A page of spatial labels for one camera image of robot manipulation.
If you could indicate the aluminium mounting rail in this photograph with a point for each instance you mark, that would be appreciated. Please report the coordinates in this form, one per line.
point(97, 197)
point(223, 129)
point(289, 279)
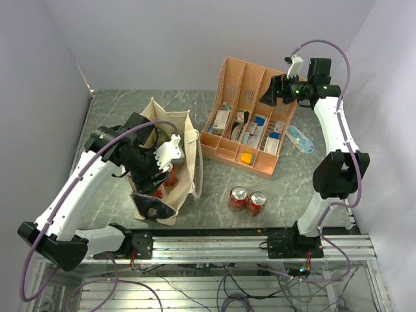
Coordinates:
point(247, 249)

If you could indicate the clear bottle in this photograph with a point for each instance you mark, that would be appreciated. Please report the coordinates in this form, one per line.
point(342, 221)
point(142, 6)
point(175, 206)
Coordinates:
point(160, 133)

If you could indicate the blue toothbrush blister pack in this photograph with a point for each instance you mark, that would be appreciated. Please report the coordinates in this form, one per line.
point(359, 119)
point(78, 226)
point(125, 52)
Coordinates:
point(301, 142)

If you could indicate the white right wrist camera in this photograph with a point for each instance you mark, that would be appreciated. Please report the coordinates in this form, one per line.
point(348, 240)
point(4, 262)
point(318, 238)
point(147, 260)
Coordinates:
point(295, 64)

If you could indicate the red soda can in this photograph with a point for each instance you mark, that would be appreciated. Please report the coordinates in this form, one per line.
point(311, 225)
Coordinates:
point(255, 203)
point(160, 192)
point(172, 178)
point(237, 198)

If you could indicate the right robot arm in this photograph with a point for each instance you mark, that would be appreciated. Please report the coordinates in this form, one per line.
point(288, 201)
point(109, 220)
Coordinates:
point(339, 174)

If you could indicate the white box right slot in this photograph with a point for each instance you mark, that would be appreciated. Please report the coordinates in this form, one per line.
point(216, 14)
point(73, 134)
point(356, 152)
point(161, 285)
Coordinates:
point(271, 145)

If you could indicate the orange plastic desk organizer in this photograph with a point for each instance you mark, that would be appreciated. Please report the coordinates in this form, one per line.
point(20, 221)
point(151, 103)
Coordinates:
point(240, 86)

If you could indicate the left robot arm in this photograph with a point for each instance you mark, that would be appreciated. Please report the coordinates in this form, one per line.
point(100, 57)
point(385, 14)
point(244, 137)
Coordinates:
point(110, 152)

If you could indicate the cream canvas tote bag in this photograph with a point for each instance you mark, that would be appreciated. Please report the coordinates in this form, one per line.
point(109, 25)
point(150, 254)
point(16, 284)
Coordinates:
point(175, 196)

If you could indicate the white red medicine box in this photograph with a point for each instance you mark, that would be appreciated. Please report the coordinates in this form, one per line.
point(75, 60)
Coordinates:
point(220, 121)

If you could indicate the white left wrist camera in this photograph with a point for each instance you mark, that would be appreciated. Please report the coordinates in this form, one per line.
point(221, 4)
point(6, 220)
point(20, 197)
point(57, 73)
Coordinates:
point(169, 153)

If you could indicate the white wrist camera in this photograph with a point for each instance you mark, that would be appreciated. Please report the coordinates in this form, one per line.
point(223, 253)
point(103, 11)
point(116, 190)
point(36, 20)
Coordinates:
point(295, 64)
point(169, 153)

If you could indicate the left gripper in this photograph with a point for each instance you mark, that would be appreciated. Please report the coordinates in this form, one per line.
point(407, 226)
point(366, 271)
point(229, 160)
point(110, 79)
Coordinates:
point(144, 182)

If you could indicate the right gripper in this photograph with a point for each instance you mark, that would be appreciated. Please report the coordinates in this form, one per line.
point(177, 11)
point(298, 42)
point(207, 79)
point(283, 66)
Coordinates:
point(278, 84)

